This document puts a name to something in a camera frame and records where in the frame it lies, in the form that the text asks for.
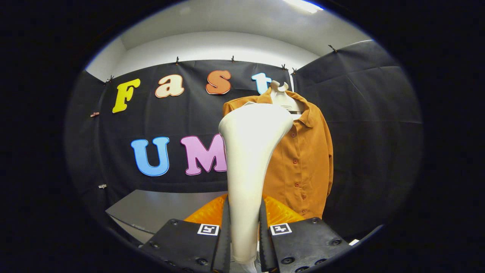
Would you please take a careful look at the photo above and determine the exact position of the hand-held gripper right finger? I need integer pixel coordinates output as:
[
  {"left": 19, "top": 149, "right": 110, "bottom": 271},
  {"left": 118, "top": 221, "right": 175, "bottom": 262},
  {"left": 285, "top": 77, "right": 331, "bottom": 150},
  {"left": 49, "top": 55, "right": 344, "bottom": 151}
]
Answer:
[{"left": 259, "top": 194, "right": 353, "bottom": 273}]

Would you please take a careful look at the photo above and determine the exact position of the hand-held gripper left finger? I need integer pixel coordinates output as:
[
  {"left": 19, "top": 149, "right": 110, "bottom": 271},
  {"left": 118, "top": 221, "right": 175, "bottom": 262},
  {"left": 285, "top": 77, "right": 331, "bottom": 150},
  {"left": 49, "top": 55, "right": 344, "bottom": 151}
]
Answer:
[{"left": 140, "top": 193, "right": 232, "bottom": 273}]

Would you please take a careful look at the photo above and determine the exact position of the orange button shirt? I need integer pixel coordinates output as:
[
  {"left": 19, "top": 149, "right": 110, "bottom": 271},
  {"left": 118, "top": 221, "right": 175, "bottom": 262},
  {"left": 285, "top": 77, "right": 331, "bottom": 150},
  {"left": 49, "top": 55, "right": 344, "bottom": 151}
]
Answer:
[{"left": 222, "top": 88, "right": 334, "bottom": 220}]

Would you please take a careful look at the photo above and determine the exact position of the white clothes hanger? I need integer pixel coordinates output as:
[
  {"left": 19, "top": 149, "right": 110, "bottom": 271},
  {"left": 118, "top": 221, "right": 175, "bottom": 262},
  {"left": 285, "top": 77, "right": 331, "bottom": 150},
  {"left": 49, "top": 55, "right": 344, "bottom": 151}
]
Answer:
[{"left": 269, "top": 72, "right": 305, "bottom": 115}]

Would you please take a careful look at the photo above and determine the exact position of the black backdrop cloth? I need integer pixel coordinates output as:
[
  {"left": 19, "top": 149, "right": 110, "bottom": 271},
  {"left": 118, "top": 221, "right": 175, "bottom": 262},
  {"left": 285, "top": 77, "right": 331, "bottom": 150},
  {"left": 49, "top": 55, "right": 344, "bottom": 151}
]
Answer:
[{"left": 64, "top": 40, "right": 423, "bottom": 243}]

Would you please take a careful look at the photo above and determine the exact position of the long ceiling light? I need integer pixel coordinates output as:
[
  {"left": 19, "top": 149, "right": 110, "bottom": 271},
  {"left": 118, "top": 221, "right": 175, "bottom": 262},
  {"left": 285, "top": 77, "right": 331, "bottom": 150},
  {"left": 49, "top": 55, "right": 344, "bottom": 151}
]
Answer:
[{"left": 282, "top": 0, "right": 324, "bottom": 14}]

